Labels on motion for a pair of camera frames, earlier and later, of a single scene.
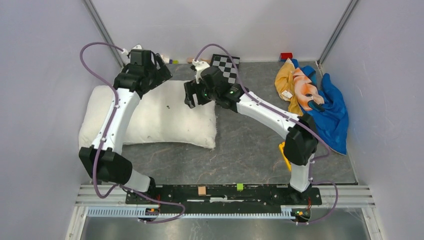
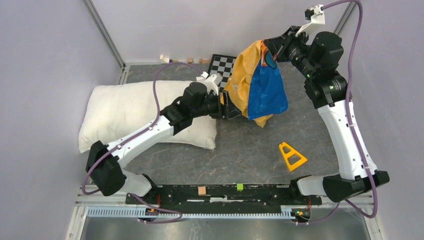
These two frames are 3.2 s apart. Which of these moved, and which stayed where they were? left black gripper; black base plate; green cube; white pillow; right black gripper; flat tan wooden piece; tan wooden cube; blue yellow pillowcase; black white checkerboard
Moved: blue yellow pillowcase; right black gripper; left black gripper
Stayed: flat tan wooden piece; green cube; white pillow; tan wooden cube; black white checkerboard; black base plate
